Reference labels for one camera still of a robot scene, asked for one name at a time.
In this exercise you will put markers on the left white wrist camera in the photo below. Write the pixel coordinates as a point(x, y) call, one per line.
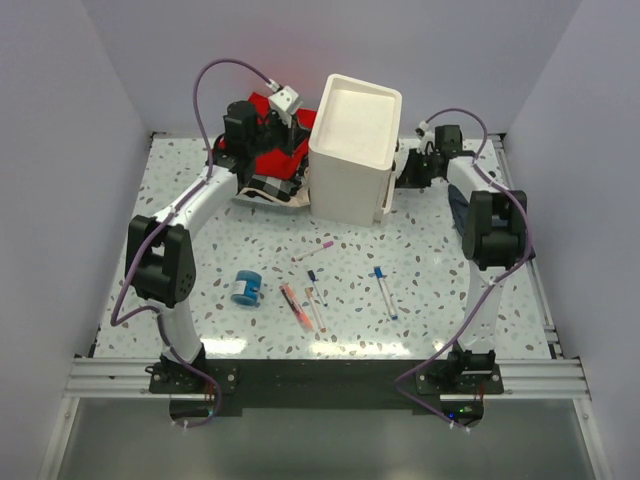
point(285, 102)

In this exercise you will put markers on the black white checkered cloth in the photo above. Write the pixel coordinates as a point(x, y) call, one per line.
point(275, 187)

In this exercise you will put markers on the blue tape dispenser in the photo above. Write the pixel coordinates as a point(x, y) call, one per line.
point(246, 287)

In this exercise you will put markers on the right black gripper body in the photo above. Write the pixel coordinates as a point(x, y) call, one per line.
point(419, 171)

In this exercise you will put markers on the dark blue cloth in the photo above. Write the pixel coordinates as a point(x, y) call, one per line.
point(491, 228)

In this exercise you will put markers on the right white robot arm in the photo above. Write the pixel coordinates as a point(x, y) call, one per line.
point(469, 365)

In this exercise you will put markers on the brown cap white marker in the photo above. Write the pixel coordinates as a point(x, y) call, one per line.
point(314, 305)

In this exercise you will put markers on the beige folded cloth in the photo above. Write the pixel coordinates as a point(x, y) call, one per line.
point(285, 200)

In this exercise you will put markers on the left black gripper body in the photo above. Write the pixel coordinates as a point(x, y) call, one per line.
point(276, 135)

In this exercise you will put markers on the red folded t-shirt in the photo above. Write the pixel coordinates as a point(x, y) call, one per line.
point(236, 149)

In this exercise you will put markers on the small blue pen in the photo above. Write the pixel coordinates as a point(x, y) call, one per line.
point(317, 287)

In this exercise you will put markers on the blue cap white marker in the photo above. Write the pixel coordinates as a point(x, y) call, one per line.
point(386, 293)

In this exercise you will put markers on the pink cap marker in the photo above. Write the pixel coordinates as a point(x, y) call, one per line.
point(312, 251)

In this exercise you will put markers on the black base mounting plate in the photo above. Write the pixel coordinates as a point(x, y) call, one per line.
point(320, 382)

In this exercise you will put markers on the red orange marker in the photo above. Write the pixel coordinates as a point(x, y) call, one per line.
point(295, 306)

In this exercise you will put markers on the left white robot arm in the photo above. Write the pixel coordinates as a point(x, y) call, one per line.
point(160, 261)

